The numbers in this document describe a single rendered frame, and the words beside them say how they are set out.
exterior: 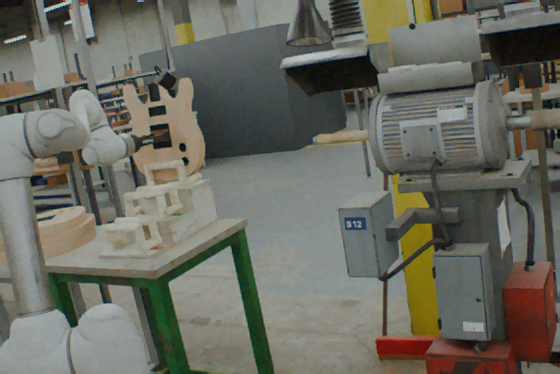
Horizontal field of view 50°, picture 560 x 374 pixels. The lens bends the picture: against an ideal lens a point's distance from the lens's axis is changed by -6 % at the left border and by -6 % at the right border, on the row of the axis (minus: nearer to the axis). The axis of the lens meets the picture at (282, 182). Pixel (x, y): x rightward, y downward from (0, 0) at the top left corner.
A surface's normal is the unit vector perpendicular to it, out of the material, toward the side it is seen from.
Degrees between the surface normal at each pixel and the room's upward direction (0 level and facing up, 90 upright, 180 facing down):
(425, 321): 90
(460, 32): 90
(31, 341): 74
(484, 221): 90
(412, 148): 90
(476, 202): 107
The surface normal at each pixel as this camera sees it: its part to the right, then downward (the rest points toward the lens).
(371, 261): -0.49, 0.25
